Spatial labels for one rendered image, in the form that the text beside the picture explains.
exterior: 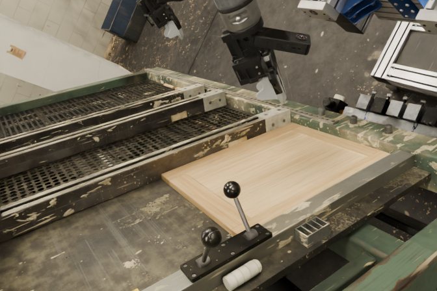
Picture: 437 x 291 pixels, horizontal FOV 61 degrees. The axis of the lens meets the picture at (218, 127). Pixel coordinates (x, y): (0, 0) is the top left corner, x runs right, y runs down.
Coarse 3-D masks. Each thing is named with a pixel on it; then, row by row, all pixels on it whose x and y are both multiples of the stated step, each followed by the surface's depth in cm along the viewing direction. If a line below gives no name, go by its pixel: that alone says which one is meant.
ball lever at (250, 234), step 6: (228, 186) 78; (234, 186) 78; (240, 186) 79; (228, 192) 78; (234, 192) 78; (240, 192) 79; (234, 198) 79; (240, 204) 79; (240, 210) 79; (246, 222) 78; (246, 228) 78; (246, 234) 78; (252, 234) 78
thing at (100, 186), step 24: (264, 120) 136; (288, 120) 143; (192, 144) 122; (216, 144) 127; (120, 168) 113; (144, 168) 113; (168, 168) 118; (48, 192) 103; (72, 192) 103; (96, 192) 107; (120, 192) 111; (0, 216) 94; (24, 216) 97; (48, 216) 100; (0, 240) 95
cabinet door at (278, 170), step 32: (288, 128) 139; (224, 160) 121; (256, 160) 118; (288, 160) 115; (320, 160) 113; (352, 160) 110; (192, 192) 104; (256, 192) 101; (288, 192) 99; (224, 224) 89
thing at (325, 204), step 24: (384, 168) 99; (408, 168) 105; (336, 192) 92; (360, 192) 94; (288, 216) 85; (312, 216) 85; (288, 240) 82; (240, 264) 75; (168, 288) 69; (192, 288) 70
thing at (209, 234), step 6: (210, 228) 65; (216, 228) 65; (204, 234) 64; (210, 234) 64; (216, 234) 64; (204, 240) 64; (210, 240) 64; (216, 240) 64; (210, 246) 64; (216, 246) 64; (204, 252) 69; (198, 258) 73; (204, 258) 70; (198, 264) 71; (204, 264) 72
